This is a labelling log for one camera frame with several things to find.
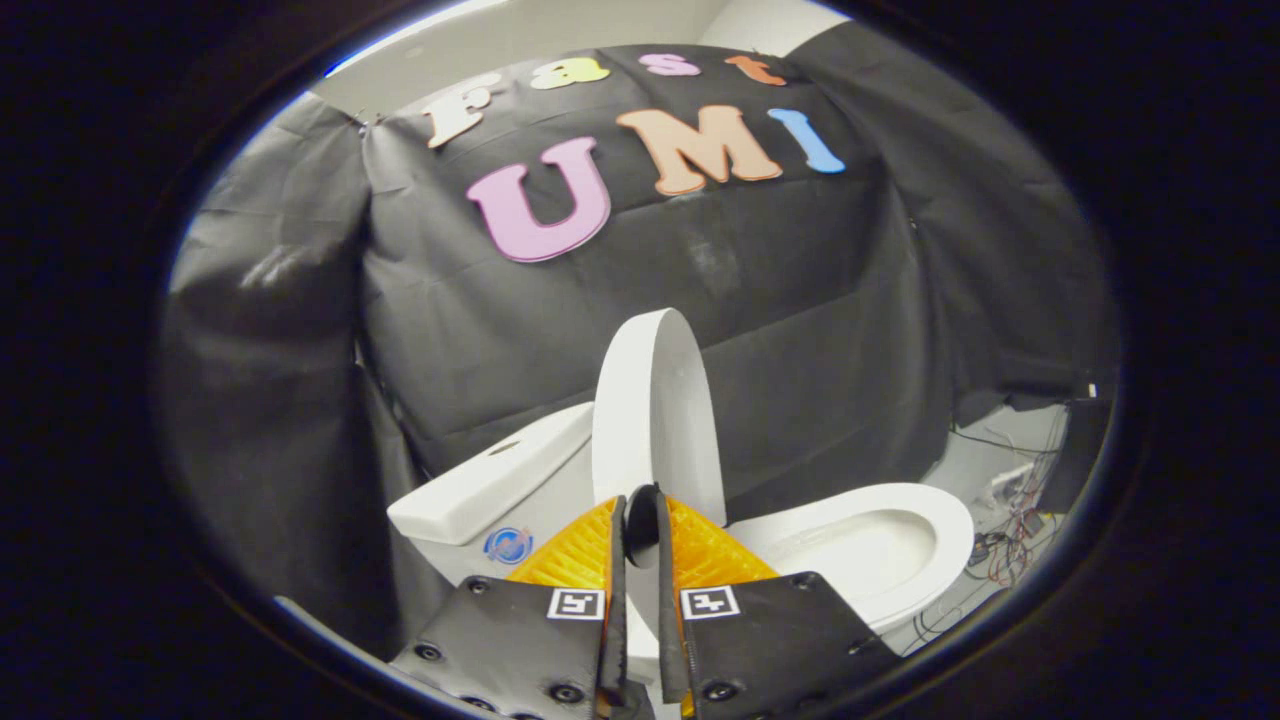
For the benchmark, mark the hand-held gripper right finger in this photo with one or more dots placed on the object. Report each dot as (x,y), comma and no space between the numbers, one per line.
(672,650)

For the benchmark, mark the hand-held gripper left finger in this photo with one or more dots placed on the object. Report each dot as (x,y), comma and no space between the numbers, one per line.
(616,640)

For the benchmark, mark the white ceramic toilet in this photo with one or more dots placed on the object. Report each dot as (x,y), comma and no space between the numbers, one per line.
(480,490)

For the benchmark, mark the black backdrop cloth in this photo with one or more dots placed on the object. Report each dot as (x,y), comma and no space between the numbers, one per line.
(800,300)

